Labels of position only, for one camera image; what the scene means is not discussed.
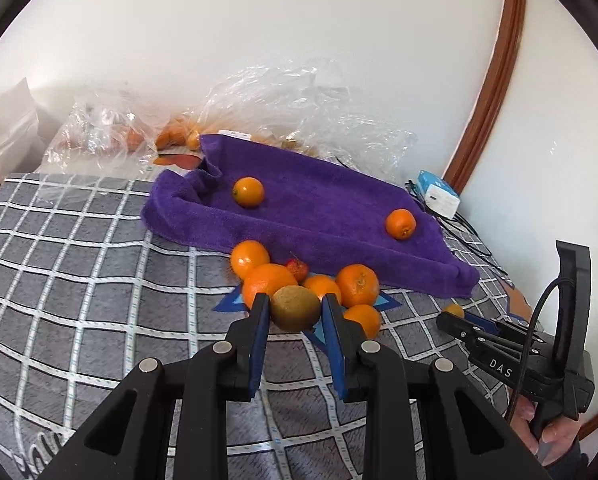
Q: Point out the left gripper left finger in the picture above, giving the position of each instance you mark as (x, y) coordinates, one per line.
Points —
(182, 404)

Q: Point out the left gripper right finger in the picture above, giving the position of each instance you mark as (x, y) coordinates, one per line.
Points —
(464, 437)

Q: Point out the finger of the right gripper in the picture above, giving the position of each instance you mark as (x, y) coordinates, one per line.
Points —
(474, 340)
(496, 328)

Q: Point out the mandarin with spots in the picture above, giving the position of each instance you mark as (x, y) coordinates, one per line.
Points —
(358, 285)

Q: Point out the large orange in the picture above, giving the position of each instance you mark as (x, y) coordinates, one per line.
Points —
(400, 224)

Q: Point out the green kiwi fruit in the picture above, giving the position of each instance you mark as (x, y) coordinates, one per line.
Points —
(295, 308)

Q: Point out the small red fruit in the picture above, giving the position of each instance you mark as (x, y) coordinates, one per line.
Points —
(298, 268)

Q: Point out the small kumquat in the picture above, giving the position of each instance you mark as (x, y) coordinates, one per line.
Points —
(455, 309)

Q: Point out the small orange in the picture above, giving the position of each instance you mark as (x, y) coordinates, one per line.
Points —
(323, 285)

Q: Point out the right hand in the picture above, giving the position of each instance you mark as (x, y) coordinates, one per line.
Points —
(558, 436)

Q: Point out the white blue charger box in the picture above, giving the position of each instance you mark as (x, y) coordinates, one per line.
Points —
(438, 196)

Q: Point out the grey checkered tablecloth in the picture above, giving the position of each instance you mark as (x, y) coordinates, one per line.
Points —
(86, 293)

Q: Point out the purple towel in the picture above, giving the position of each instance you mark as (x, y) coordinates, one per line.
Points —
(327, 215)

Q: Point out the fruit printed box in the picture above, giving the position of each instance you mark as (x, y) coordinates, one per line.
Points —
(179, 163)

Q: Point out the clear plastic bag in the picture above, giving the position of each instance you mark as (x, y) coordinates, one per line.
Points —
(306, 108)

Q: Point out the white plastic bag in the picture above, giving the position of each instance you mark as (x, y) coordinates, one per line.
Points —
(20, 143)

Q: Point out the brown wooden door frame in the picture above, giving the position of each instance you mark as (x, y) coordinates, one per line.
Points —
(491, 96)

